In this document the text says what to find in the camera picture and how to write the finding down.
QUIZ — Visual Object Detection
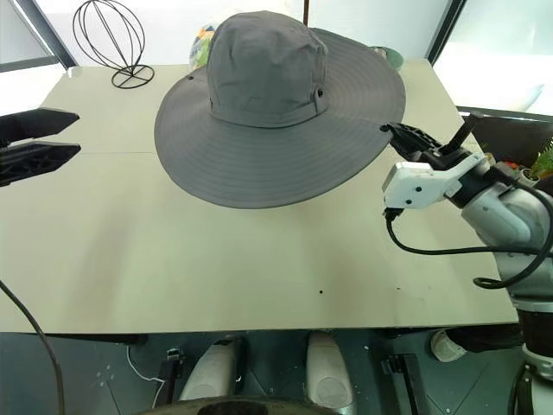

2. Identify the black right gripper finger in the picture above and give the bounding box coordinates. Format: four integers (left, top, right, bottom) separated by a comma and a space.
443, 111, 486, 155
379, 122, 446, 163

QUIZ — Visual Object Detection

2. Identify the green round object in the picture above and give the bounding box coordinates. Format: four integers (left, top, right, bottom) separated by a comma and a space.
369, 44, 405, 70

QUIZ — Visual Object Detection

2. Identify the grey wide-brim sun hat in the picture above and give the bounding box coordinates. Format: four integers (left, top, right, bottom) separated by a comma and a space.
153, 10, 408, 211

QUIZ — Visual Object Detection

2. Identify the white shoe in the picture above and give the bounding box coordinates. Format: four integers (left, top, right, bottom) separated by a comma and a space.
429, 329, 468, 363

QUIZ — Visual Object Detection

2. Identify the black box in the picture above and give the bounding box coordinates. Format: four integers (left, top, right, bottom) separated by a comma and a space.
456, 105, 553, 169

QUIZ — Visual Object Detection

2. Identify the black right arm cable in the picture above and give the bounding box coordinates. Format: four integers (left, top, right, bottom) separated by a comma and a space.
382, 172, 553, 289

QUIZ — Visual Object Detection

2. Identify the thin white wire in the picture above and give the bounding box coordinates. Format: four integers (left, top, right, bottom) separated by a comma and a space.
126, 344, 168, 410

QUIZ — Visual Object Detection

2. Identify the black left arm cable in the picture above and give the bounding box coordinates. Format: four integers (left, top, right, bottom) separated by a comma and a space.
0, 279, 67, 415

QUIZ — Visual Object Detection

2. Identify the black table leg bracket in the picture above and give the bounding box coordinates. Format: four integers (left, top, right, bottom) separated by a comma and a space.
156, 347, 188, 406
379, 353, 423, 415

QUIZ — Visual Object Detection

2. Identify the green potted plant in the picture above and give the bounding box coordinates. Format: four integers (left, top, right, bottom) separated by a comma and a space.
520, 133, 553, 182

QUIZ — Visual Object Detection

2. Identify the colourful printed bag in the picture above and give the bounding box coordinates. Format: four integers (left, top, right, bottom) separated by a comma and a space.
188, 23, 217, 71

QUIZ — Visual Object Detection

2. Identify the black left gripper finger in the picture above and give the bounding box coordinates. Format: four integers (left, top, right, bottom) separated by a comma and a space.
0, 143, 82, 188
0, 108, 81, 146

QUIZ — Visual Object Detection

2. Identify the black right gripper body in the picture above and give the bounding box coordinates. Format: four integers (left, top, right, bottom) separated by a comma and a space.
421, 144, 475, 175

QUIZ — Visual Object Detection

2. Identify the white robot foot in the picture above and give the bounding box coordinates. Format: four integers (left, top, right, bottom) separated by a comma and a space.
303, 330, 356, 414
178, 337, 244, 402

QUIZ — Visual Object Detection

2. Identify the black wire hat stand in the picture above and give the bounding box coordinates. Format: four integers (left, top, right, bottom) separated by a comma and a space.
72, 0, 156, 90

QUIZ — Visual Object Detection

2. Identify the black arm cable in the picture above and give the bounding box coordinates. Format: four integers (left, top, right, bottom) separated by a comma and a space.
382, 172, 553, 289
0, 279, 67, 415

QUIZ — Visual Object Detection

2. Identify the dark rounded shape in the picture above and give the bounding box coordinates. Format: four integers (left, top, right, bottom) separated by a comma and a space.
149, 396, 345, 415

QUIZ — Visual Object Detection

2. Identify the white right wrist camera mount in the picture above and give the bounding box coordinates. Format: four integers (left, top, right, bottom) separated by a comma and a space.
381, 152, 493, 211

